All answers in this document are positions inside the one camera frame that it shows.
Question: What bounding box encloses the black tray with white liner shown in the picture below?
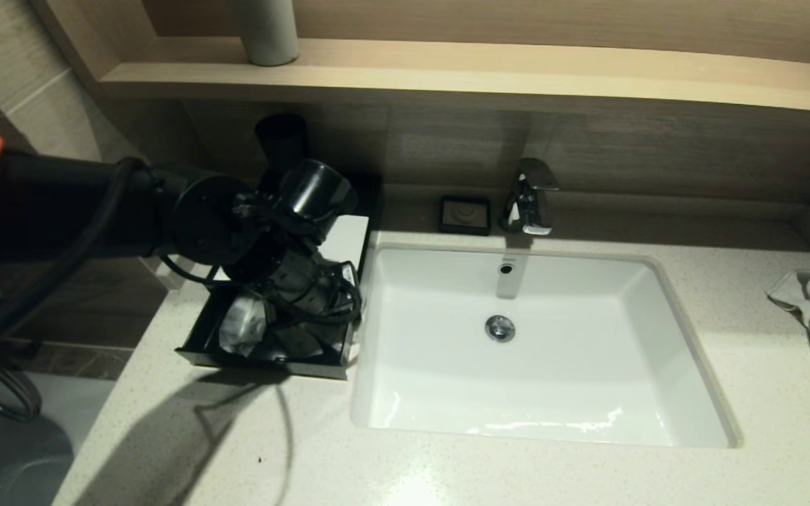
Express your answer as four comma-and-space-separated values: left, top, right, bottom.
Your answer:
175, 281, 358, 381

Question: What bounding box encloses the black amenity box housing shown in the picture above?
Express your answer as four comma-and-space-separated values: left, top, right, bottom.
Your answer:
257, 172, 385, 320

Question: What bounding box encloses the black square soap dish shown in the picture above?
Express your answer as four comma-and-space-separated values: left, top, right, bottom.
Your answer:
438, 195, 492, 237

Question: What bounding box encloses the black cup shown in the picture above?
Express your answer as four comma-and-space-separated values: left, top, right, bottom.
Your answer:
256, 115, 311, 176

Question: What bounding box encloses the chrome drain stopper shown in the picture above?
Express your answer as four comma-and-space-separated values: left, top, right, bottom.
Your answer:
484, 315, 516, 344

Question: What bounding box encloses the chrome faucet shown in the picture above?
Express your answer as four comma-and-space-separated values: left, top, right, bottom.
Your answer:
500, 158, 560, 237

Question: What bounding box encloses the white ceramic sink basin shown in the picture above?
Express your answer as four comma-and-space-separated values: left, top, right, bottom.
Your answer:
350, 242, 742, 449

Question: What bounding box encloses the grey cylindrical cup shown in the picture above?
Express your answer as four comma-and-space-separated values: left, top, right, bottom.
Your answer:
231, 0, 302, 67

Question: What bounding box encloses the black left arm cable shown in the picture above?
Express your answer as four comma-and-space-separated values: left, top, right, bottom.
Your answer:
0, 158, 149, 366

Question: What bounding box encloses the light wooden wall shelf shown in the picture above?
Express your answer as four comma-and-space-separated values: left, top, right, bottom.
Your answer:
99, 39, 810, 118

